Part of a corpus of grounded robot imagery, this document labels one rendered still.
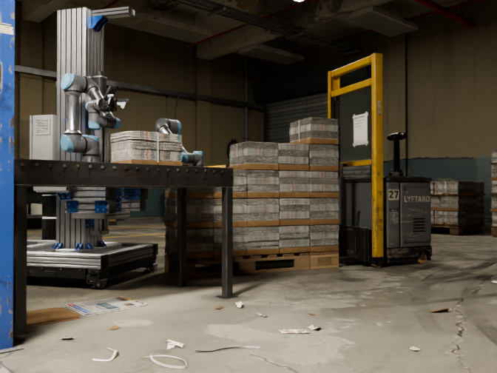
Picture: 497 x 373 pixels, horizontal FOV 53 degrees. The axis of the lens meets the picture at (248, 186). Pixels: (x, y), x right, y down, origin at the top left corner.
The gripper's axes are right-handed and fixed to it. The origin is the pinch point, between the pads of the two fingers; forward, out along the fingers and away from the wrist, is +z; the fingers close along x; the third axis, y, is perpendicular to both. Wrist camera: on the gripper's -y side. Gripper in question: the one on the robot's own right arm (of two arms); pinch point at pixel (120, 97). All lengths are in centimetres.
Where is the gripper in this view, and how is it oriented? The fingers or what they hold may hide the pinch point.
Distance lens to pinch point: 324.8
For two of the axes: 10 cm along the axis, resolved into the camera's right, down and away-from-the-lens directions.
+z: 7.5, -0.1, -6.7
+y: -0.9, 9.9, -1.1
